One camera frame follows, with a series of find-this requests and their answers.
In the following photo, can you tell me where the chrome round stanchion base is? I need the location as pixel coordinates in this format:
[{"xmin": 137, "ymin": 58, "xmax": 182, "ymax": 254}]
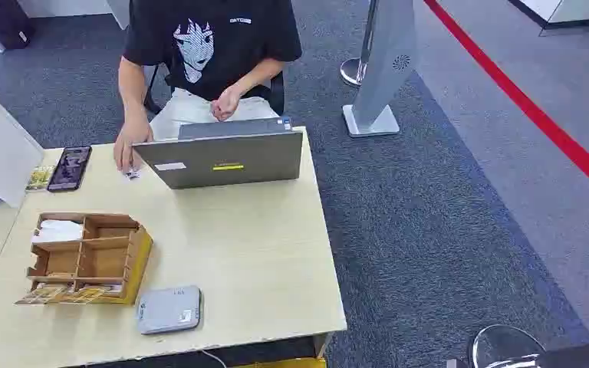
[{"xmin": 470, "ymin": 324, "xmax": 548, "ymax": 368}]

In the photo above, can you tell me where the printed card pack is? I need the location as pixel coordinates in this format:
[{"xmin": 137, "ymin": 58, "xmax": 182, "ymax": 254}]
[{"xmin": 25, "ymin": 165, "xmax": 56, "ymax": 193}]

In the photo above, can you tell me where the person's right hand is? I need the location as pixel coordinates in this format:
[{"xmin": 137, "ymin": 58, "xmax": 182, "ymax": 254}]
[{"xmin": 114, "ymin": 117, "xmax": 154, "ymax": 174}]

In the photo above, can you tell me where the wooden card box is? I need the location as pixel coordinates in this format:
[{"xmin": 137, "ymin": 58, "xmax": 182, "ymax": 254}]
[{"xmin": 14, "ymin": 212, "xmax": 155, "ymax": 307}]

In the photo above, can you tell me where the black bin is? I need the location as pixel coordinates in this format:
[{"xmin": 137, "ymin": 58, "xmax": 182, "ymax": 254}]
[{"xmin": 0, "ymin": 0, "xmax": 36, "ymax": 51}]

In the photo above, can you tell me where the grey laptop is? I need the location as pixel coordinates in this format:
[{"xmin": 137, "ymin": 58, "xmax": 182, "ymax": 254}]
[{"xmin": 131, "ymin": 117, "xmax": 307, "ymax": 190}]

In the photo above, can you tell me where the white card stack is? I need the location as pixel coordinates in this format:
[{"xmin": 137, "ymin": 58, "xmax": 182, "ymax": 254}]
[{"xmin": 31, "ymin": 218, "xmax": 86, "ymax": 245}]

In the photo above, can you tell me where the yellow box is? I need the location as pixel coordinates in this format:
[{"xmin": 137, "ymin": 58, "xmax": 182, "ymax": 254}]
[{"xmin": 231, "ymin": 357, "xmax": 327, "ymax": 368}]

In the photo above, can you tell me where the black smartphone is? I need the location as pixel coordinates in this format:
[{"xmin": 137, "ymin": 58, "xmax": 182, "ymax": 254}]
[{"xmin": 47, "ymin": 145, "xmax": 94, "ymax": 193}]

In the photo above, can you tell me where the grey kiosk stand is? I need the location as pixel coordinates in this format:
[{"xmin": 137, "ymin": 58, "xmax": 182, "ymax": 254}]
[{"xmin": 342, "ymin": 0, "xmax": 419, "ymax": 139}]

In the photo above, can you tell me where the white cable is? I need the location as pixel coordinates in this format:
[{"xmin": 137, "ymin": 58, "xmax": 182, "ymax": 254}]
[{"xmin": 200, "ymin": 349, "xmax": 229, "ymax": 368}]

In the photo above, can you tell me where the wooden table leg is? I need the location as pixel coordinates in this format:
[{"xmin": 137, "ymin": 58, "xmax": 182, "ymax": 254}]
[{"xmin": 313, "ymin": 332, "xmax": 334, "ymax": 360}]

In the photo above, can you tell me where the person's left hand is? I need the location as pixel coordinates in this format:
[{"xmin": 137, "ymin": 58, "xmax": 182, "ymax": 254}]
[{"xmin": 209, "ymin": 85, "xmax": 245, "ymax": 123}]

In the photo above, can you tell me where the person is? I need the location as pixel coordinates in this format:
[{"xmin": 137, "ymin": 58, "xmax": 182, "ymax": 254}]
[{"xmin": 113, "ymin": 0, "xmax": 303, "ymax": 174}]

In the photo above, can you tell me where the dark framed glass partition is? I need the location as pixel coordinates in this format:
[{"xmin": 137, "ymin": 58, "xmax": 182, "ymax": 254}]
[{"xmin": 506, "ymin": 0, "xmax": 589, "ymax": 38}]

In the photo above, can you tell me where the grey card reader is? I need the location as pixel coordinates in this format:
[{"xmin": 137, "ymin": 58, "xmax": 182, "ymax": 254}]
[{"xmin": 135, "ymin": 285, "xmax": 203, "ymax": 337}]

